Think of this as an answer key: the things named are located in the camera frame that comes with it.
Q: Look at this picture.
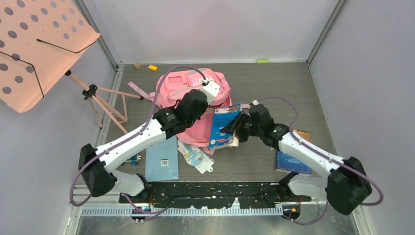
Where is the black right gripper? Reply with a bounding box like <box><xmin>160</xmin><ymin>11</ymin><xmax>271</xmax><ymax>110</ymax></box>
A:
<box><xmin>221</xmin><ymin>111</ymin><xmax>263</xmax><ymax>142</ymax></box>

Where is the pink student backpack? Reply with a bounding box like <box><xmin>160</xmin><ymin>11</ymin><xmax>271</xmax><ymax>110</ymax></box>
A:
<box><xmin>128</xmin><ymin>68</ymin><xmax>238</xmax><ymax>155</ymax></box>

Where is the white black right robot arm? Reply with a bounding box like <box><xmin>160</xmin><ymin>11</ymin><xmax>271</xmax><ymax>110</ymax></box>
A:
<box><xmin>221</xmin><ymin>104</ymin><xmax>372</xmax><ymax>215</ymax></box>

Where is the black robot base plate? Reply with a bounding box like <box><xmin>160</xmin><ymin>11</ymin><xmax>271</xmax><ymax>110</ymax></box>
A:
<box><xmin>130</xmin><ymin>182</ymin><xmax>311</xmax><ymax>209</ymax></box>

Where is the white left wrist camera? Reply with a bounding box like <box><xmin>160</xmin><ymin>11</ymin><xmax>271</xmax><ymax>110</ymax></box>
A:
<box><xmin>200</xmin><ymin>81</ymin><xmax>220</xmax><ymax>105</ymax></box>

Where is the yellow blue toy car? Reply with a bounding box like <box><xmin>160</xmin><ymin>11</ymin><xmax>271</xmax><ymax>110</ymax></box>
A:
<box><xmin>121</xmin><ymin>154</ymin><xmax>141</xmax><ymax>166</ymax></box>

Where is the dark blue orange book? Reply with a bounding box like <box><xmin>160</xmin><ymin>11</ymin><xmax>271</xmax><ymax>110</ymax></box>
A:
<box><xmin>275</xmin><ymin>129</ymin><xmax>313</xmax><ymax>176</ymax></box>

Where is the blue paperback book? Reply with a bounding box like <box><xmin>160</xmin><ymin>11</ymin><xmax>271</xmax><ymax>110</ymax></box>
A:
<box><xmin>208</xmin><ymin>104</ymin><xmax>242</xmax><ymax>150</ymax></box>

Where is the packaged blue correction tape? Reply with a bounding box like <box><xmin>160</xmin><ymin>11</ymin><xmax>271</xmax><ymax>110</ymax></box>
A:
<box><xmin>178</xmin><ymin>140</ymin><xmax>214</xmax><ymax>174</ymax></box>

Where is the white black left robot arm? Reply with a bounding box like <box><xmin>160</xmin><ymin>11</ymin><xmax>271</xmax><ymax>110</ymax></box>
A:
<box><xmin>78</xmin><ymin>87</ymin><xmax>218</xmax><ymax>203</ymax></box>

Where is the light blue notebook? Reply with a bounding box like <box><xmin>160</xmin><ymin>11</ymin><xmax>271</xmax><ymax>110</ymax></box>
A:
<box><xmin>145</xmin><ymin>137</ymin><xmax>179</xmax><ymax>182</ymax></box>

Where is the white slotted cable duct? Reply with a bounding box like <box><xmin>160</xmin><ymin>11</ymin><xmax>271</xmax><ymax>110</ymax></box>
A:
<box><xmin>80</xmin><ymin>205</ymin><xmax>283</xmax><ymax>217</ymax></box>

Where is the pink perforated music stand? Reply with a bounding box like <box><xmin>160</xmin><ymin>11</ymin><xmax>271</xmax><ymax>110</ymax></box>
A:
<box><xmin>0</xmin><ymin>0</ymin><xmax>128</xmax><ymax>128</ymax></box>

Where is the green paperback book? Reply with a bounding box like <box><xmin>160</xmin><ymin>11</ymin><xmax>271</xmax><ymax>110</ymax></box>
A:
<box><xmin>224</xmin><ymin>134</ymin><xmax>239</xmax><ymax>147</ymax></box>

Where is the small wooden cube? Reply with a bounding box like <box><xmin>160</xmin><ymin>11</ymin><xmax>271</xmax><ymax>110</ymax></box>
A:
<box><xmin>134</xmin><ymin>62</ymin><xmax>142</xmax><ymax>70</ymax></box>

